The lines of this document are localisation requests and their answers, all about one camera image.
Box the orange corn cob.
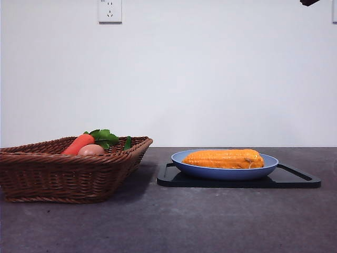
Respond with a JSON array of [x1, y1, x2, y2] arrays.
[[182, 148, 265, 170]]

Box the green leafy vegetable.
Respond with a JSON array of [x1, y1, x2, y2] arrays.
[[83, 128, 120, 150]]

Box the blue round plate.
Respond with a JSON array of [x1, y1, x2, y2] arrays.
[[170, 149, 280, 181]]

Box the pale brown egg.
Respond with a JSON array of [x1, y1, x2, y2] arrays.
[[77, 143, 106, 156]]

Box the orange carrot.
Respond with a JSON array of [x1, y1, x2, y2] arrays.
[[61, 133, 95, 155]]

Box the white wall socket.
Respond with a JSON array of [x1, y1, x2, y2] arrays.
[[98, 0, 123, 25]]

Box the brown wicker basket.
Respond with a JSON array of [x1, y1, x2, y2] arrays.
[[0, 135, 154, 204]]

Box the black rectangular tray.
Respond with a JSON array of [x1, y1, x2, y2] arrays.
[[156, 162, 322, 189]]

